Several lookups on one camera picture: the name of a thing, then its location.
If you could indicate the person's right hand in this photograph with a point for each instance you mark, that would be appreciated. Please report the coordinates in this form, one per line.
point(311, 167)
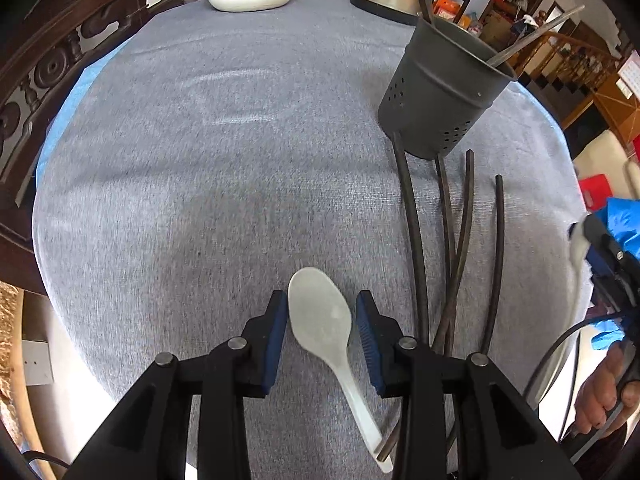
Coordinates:
point(597, 395)

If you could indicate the wooden staircase railing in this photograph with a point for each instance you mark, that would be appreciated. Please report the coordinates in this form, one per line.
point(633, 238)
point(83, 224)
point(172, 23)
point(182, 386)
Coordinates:
point(565, 60)

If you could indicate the white wall socket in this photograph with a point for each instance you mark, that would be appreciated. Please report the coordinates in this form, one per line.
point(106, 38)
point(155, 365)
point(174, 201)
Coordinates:
point(36, 362)

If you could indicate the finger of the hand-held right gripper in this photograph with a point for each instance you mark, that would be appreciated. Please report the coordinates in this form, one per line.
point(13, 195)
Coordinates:
point(622, 222)
point(607, 335)

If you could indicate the carved dark wooden chair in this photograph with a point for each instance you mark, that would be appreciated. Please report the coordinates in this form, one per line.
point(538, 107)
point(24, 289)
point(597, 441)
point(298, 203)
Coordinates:
point(50, 60)

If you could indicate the white plastic spoon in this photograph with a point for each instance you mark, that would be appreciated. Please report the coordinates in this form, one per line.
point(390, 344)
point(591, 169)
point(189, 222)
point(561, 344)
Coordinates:
point(320, 320)

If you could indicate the grey tablecloth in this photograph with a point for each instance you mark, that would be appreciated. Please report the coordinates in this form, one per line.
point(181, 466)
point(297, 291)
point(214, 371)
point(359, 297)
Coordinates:
point(225, 160)

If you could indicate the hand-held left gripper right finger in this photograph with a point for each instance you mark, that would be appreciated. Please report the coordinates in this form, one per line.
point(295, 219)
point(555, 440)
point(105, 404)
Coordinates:
point(367, 347)

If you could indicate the grey perforated utensil holder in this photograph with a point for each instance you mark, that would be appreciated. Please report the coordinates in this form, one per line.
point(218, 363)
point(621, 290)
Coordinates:
point(430, 100)

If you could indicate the red box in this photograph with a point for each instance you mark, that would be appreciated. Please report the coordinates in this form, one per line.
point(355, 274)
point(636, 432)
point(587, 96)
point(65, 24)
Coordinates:
point(597, 192)

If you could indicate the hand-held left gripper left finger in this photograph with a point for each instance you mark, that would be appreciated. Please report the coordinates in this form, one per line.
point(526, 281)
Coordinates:
point(275, 342)

